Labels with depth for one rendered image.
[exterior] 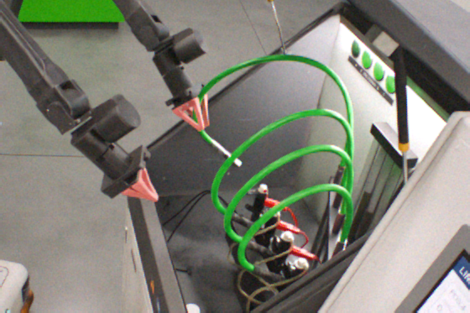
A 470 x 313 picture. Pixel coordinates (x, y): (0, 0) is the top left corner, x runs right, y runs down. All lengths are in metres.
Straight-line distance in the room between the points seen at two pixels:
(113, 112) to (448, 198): 0.56
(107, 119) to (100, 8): 3.63
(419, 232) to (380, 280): 0.12
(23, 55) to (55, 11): 3.54
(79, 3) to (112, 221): 2.23
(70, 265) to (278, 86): 1.42
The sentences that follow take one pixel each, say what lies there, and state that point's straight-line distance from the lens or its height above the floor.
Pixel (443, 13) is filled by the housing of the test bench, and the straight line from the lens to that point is 1.53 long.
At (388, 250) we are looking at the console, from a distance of 0.96.
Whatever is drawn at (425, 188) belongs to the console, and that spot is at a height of 1.43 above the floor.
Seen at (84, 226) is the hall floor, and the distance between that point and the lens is 2.75.
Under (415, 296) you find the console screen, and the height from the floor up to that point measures 1.30.
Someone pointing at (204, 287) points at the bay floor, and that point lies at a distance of 1.44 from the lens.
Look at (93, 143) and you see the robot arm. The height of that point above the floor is 1.34.
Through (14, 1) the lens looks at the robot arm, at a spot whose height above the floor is 1.36.
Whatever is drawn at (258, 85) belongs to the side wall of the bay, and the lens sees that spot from 1.53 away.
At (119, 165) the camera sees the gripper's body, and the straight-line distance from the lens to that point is 1.01.
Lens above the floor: 1.92
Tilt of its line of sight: 34 degrees down
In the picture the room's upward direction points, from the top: 11 degrees clockwise
